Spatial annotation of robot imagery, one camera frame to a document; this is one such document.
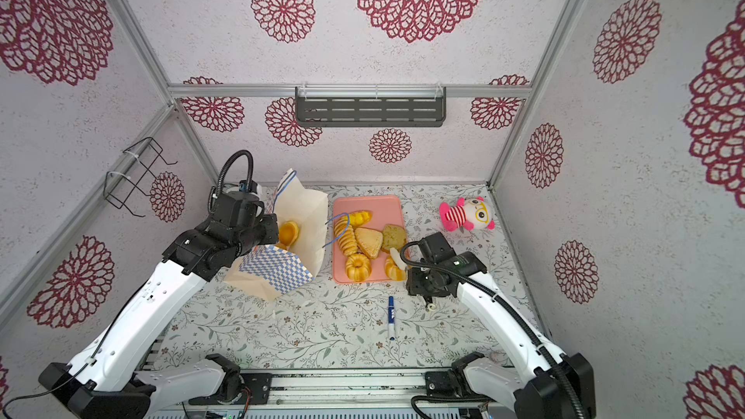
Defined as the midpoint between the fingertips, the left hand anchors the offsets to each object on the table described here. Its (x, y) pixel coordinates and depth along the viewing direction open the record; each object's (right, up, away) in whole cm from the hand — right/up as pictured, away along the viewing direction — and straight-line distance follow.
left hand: (272, 226), depth 74 cm
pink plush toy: (+61, +3, +30) cm, 68 cm away
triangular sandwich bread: (+24, -6, +25) cm, 35 cm away
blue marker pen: (+31, -28, +11) cm, 43 cm away
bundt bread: (+21, -14, +19) cm, 32 cm away
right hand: (+37, -15, +6) cm, 41 cm away
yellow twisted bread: (+21, +2, +37) cm, 43 cm away
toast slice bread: (+33, -5, +29) cm, 44 cm away
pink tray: (+31, +4, +40) cm, 51 cm away
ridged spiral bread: (+16, -5, +25) cm, 30 cm away
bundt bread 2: (+32, -15, +16) cm, 39 cm away
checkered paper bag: (-2, -12, +4) cm, 13 cm away
